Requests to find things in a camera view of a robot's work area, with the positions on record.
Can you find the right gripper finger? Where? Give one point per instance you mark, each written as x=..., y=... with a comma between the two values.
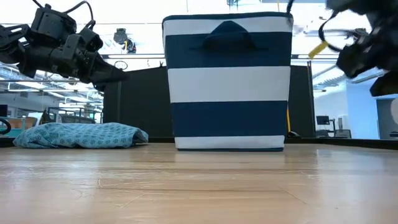
x=385, y=85

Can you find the navy white striped fabric basket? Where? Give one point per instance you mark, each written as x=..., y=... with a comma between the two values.
x=230, y=84

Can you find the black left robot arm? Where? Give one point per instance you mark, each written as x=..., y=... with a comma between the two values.
x=53, y=23

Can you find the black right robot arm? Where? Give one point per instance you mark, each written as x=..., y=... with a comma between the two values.
x=357, y=4

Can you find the grey door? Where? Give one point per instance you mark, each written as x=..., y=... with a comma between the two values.
x=384, y=124

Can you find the black overhead mounted device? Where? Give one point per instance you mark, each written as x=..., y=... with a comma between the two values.
x=119, y=36

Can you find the black divider panel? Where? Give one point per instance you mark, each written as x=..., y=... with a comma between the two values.
x=140, y=102

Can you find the blue patterned folded cloth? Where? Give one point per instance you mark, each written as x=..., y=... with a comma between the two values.
x=81, y=135

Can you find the black desk equipment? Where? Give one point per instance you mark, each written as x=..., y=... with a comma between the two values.
x=342, y=133

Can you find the black computer monitor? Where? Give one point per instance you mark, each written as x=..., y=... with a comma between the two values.
x=322, y=120
x=3, y=110

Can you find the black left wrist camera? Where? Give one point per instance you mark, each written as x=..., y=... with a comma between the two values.
x=91, y=39

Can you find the black metal cart frame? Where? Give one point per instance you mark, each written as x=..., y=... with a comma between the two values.
x=74, y=118

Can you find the silver ventilation duct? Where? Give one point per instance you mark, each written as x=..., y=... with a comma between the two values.
x=329, y=81

